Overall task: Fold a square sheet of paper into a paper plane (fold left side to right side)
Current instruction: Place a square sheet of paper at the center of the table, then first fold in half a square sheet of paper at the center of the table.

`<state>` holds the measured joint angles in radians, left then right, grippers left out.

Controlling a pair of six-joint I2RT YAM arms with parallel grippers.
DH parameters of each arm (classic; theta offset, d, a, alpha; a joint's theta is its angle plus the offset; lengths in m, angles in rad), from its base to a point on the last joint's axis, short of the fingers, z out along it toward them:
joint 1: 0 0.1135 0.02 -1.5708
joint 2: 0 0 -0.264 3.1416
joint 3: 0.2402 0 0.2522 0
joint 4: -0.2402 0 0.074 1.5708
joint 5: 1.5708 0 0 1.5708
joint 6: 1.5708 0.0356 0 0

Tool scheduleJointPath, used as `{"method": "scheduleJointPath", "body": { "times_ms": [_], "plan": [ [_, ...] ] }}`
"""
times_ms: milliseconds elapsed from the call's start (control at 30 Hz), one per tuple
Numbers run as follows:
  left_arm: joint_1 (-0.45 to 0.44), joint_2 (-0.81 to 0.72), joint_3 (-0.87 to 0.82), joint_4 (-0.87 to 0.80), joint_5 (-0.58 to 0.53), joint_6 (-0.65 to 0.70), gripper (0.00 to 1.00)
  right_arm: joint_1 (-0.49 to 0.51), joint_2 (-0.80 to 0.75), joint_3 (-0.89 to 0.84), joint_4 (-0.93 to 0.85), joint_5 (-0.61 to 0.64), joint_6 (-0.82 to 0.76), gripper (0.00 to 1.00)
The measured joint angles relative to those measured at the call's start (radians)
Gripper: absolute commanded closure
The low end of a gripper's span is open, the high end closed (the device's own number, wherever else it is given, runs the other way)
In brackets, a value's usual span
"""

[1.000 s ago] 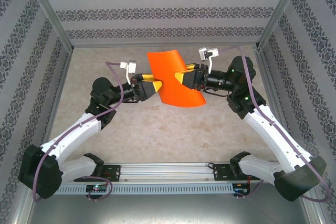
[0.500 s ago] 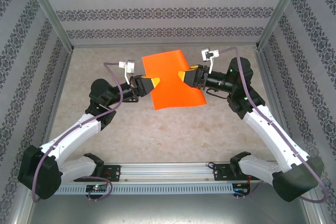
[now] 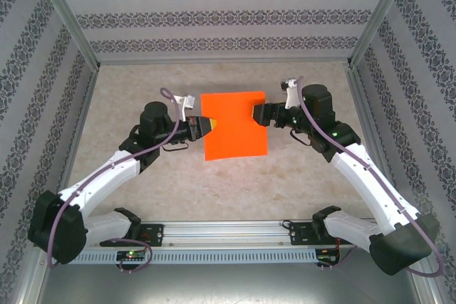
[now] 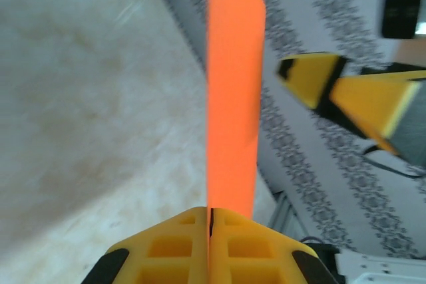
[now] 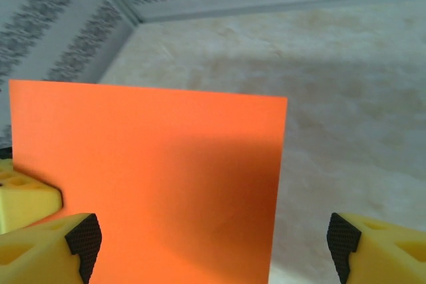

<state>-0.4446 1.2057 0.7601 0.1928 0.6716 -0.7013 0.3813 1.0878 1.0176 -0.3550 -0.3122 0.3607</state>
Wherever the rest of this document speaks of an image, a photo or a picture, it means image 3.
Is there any left circuit board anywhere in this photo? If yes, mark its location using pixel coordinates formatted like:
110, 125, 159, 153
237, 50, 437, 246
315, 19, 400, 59
116, 249, 147, 262

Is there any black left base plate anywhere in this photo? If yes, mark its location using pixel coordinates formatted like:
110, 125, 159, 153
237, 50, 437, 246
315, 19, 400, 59
137, 224, 165, 248

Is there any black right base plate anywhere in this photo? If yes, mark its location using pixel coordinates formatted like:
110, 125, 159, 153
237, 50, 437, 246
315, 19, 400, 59
289, 221, 321, 247

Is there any aluminium frame post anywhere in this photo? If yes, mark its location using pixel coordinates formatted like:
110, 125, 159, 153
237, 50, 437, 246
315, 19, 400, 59
422, 274, 446, 304
16, 264, 49, 304
30, 0, 100, 70
348, 0, 417, 68

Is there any right circuit board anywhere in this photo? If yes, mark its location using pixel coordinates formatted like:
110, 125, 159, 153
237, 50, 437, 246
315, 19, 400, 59
316, 246, 341, 265

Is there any slotted grey cable duct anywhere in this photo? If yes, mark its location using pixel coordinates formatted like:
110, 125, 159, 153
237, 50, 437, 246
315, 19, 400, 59
76, 248, 318, 265

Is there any aluminium table edge rail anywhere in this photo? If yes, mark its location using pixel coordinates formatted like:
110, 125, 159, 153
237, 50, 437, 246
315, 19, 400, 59
345, 65, 396, 191
58, 68, 99, 194

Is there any grey metal tray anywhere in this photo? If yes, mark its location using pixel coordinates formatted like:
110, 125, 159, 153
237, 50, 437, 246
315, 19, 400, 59
35, 263, 428, 304

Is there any circuit board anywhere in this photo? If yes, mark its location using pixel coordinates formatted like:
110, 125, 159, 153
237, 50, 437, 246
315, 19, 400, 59
116, 249, 147, 262
316, 246, 341, 265

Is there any aluminium mounting rail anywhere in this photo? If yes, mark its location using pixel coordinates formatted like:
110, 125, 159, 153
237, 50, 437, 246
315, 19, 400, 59
85, 220, 375, 248

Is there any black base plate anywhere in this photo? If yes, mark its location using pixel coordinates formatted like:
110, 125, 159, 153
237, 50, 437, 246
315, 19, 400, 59
137, 224, 165, 248
289, 221, 321, 247

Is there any aluminium frame beam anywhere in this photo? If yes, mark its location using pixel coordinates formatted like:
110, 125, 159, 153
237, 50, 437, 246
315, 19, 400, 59
96, 57, 352, 66

